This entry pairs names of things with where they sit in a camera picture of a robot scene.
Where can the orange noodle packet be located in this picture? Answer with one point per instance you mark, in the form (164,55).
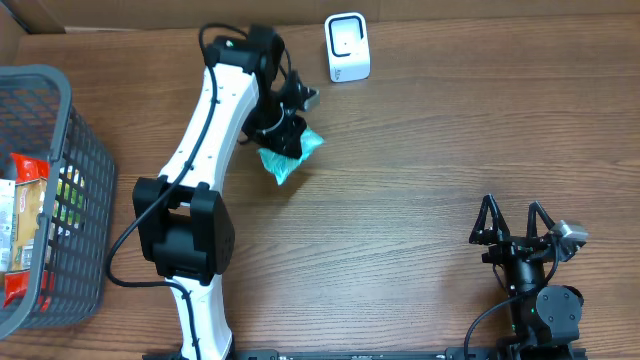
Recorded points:
(30,190)

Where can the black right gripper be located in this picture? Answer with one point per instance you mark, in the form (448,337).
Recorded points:
(511,247)

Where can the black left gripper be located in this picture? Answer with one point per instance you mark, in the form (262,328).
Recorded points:
(289,144)

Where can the grey plastic basket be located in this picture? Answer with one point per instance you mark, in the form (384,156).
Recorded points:
(39,120)

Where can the white barcode scanner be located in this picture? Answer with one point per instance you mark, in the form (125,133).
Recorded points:
(347,46)

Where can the teal snack packet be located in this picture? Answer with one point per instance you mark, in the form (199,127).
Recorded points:
(280,166)

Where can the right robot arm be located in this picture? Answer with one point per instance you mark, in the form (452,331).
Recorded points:
(544,317)

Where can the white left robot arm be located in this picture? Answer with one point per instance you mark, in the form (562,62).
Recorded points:
(249,87)

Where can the white conditioner tube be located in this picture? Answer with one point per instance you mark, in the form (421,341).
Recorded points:
(7,202)

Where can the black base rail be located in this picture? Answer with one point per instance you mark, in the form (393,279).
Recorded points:
(451,353)

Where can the green tea packet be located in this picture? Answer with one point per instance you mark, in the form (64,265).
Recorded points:
(69,187)

